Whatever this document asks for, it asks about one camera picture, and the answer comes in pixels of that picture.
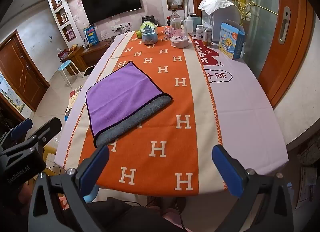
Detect red book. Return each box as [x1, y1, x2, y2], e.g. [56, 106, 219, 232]
[68, 85, 84, 108]

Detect white cloth cover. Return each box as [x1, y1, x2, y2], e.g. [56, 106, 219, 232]
[198, 0, 234, 15]

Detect blue castle snow globe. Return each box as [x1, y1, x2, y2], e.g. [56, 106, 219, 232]
[140, 21, 159, 45]

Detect purple and grey towel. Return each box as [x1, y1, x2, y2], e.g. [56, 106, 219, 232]
[85, 61, 173, 149]

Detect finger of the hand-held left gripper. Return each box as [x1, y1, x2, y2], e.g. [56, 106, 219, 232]
[0, 119, 34, 151]
[27, 117, 62, 150]

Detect red plastic bag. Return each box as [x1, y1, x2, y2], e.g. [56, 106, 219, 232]
[57, 48, 70, 61]

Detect clear jar with dark lid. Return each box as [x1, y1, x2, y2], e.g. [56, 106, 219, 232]
[186, 13, 201, 33]

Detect brown wooden room door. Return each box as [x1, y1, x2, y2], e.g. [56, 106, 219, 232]
[0, 30, 50, 111]

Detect blue printed carton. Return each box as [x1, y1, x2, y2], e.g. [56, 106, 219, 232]
[82, 25, 99, 46]

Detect blue round stool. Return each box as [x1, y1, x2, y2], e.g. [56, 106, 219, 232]
[58, 60, 84, 90]

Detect blue duck-print box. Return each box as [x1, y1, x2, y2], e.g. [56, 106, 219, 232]
[218, 22, 246, 60]

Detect black flat television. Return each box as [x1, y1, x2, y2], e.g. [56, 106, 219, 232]
[81, 0, 142, 23]

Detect orange letter-print blanket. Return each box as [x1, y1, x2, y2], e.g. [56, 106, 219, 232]
[64, 30, 225, 197]

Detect wooden sliding door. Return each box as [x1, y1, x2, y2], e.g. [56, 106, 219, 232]
[258, 0, 315, 108]

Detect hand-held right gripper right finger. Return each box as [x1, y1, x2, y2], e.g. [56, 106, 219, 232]
[212, 144, 295, 232]

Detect silver door handle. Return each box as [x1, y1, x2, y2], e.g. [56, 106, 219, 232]
[278, 6, 291, 45]

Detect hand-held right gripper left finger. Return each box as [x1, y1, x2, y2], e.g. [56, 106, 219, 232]
[27, 144, 110, 232]

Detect black air fryer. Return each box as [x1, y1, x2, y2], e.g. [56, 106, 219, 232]
[141, 16, 157, 26]

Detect wooden television cabinet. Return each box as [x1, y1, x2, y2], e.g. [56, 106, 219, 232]
[66, 39, 112, 76]

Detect glass jar with metal lid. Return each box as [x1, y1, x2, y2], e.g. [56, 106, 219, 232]
[203, 27, 213, 46]

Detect white water dispenser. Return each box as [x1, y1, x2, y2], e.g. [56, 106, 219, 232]
[201, 4, 245, 43]

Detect pink glass-dome music box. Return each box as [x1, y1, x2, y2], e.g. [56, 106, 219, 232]
[170, 18, 189, 48]

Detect white wall socket strip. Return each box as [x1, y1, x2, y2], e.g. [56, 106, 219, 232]
[112, 22, 132, 31]

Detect person's dark pants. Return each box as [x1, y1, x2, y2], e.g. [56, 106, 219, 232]
[86, 197, 185, 232]

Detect person's left hand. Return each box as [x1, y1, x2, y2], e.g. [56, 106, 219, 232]
[11, 183, 34, 209]

